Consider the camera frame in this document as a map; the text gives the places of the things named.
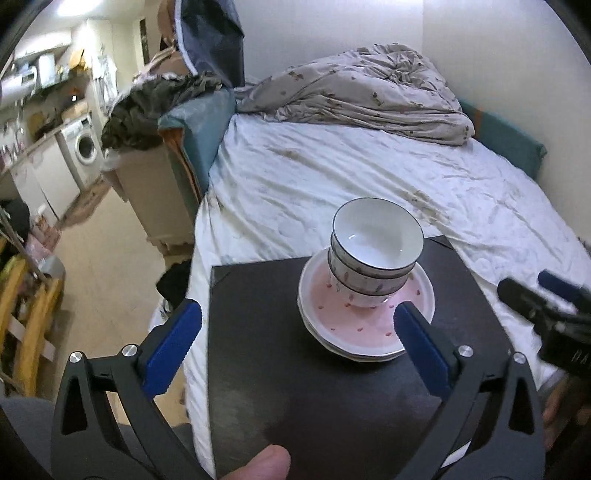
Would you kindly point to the black round tray table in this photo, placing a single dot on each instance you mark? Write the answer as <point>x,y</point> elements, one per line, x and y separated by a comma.
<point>277,346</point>

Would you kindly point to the pink strawberry plate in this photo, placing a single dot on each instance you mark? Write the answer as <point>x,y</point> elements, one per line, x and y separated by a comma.
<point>351,325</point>
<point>310,328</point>
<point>339,356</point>

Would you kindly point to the crumpled grey printed duvet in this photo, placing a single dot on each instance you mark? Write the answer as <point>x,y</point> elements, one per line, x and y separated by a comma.
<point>360,92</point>

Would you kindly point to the black garment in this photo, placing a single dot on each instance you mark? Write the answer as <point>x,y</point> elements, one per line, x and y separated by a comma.
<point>14,217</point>

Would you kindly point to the white bowl with dark rim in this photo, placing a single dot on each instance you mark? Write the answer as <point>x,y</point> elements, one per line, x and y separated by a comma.
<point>346,278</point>
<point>376,230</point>
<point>364,300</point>

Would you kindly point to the person's left hand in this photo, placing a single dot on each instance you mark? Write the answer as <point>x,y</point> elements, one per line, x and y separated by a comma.
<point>263,464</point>

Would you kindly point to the beige wooden cabinet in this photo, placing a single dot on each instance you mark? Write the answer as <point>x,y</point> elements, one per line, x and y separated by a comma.
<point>147,194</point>

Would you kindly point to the pink bag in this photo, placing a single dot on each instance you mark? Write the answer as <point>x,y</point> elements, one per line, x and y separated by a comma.
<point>41,244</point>

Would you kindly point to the white washing machine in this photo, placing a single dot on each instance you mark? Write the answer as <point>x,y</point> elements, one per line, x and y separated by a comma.
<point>85,147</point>

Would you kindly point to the black bag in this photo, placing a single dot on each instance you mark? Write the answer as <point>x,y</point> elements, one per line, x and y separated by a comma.
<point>175,281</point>

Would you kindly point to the white hanging shirt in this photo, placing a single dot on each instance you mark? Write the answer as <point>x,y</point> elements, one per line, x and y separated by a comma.
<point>104,78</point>

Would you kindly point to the yellow wooden rack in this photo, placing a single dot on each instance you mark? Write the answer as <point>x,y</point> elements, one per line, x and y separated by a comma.
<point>32,332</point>

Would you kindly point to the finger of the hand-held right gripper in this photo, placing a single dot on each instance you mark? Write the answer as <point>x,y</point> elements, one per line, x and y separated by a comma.
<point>521,297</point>
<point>563,286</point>

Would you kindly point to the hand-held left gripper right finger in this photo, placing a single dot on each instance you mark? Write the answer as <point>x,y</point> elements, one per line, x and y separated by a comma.
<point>422,350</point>

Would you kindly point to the teal padded bed panel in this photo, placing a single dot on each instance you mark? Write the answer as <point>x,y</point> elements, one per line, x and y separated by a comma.
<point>508,138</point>
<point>203,134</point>

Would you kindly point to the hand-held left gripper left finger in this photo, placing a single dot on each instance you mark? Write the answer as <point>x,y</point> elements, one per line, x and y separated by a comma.
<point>171,346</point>

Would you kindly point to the white kitchen counter cabinets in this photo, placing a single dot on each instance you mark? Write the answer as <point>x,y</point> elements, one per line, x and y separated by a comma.
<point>51,180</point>

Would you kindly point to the white bed sheet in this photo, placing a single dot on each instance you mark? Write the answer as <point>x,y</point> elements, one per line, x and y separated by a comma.
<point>323,175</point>

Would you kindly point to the person's right hand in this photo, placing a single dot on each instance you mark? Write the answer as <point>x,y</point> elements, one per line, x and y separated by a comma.
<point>561,410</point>

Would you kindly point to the camouflage clothing pile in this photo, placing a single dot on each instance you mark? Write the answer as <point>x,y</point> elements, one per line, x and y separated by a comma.
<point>138,110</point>

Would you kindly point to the dark blue hanging cloth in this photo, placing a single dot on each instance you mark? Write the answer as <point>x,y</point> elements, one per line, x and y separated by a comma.
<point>207,37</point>

